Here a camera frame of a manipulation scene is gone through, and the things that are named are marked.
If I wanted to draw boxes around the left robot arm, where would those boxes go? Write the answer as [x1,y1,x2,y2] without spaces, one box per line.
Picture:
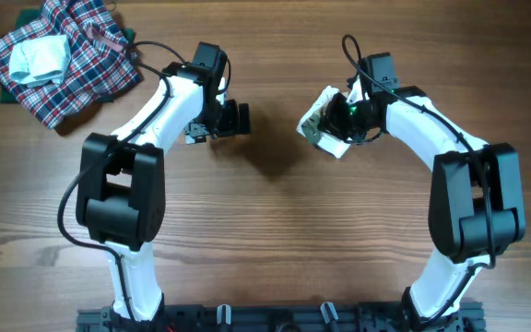
[70,42,251,330]

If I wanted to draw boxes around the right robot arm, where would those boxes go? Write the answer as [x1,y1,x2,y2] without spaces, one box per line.
[300,53,525,330]

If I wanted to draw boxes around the plaid flannel shirt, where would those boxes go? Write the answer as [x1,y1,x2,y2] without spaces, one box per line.
[0,1,141,129]

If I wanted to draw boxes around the light blue folded garment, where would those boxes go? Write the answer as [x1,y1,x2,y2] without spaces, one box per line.
[9,35,72,88]

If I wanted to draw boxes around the dark green folded cloth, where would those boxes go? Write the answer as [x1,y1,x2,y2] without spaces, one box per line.
[0,8,136,104]

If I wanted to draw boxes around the white baby shirt tan sleeves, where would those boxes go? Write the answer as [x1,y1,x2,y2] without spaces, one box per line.
[296,86,349,160]

